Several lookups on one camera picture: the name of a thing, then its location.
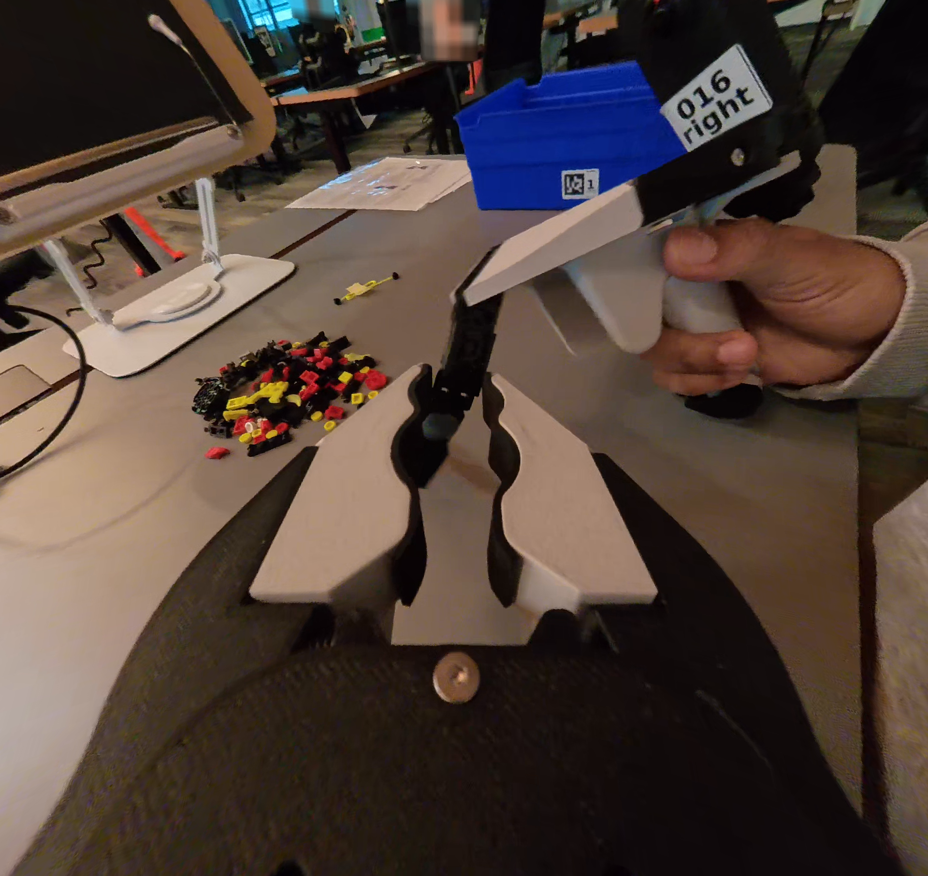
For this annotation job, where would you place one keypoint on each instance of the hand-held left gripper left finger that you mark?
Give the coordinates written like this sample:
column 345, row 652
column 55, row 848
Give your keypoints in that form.
column 333, row 521

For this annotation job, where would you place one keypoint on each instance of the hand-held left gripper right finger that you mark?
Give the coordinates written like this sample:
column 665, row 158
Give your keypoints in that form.
column 573, row 521

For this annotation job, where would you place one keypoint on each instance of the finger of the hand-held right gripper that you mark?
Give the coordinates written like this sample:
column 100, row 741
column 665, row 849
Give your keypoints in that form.
column 565, row 245
column 562, row 314

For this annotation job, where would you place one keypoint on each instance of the black lego car assembly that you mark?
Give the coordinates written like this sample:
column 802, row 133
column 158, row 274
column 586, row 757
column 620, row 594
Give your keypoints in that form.
column 468, row 354

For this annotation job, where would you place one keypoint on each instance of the pile of lego pieces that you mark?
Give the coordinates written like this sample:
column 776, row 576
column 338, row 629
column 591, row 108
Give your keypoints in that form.
column 290, row 390

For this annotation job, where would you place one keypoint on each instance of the person's right hand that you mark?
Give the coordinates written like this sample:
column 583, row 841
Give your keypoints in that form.
column 812, row 296

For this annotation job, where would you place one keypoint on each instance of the blue plastic bin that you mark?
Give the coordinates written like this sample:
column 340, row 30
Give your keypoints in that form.
column 551, row 144

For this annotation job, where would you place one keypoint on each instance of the white instruction sheet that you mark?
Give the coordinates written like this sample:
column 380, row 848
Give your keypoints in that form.
column 384, row 184

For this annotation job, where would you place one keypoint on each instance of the white metal screen stand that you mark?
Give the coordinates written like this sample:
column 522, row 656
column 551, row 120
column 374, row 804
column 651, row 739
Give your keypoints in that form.
column 145, row 347

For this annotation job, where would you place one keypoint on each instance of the red metal bar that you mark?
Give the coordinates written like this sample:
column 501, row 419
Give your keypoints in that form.
column 156, row 234

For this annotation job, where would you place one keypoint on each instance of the grey table hatch cover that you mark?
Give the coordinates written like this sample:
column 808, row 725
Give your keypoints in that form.
column 18, row 387

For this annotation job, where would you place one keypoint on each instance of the screen with tan frame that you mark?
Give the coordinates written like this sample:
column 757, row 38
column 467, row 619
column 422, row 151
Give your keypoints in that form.
column 87, row 42

